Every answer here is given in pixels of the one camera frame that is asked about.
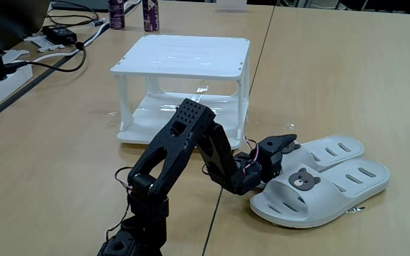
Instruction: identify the white bear slipper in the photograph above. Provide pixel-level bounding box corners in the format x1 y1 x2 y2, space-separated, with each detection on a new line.
249 157 391 229
281 134 365 174

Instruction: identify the white plastic shelf box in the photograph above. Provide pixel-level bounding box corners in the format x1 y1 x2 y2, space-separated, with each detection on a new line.
110 34 252 150

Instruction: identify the purple drink can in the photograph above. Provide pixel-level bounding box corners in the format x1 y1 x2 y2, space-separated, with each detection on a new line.
107 0 126 30
142 0 160 33

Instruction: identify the black power adapter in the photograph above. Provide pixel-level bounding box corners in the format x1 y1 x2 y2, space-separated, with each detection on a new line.
42 24 78 46

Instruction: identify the white plastic part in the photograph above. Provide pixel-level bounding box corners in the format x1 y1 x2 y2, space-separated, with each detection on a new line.
23 34 65 53

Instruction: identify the white power strip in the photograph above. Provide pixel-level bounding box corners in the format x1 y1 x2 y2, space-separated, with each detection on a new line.
0 63 34 120

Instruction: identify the dark laptop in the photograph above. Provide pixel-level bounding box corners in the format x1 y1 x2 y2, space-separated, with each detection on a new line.
0 0 51 53

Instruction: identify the white cable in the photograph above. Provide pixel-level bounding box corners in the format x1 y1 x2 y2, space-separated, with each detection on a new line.
11 21 112 65

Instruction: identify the black power cable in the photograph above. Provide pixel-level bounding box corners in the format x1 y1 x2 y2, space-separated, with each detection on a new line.
4 41 88 73

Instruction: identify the black looped cable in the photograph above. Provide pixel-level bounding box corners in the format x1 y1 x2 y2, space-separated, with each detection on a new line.
46 0 101 28

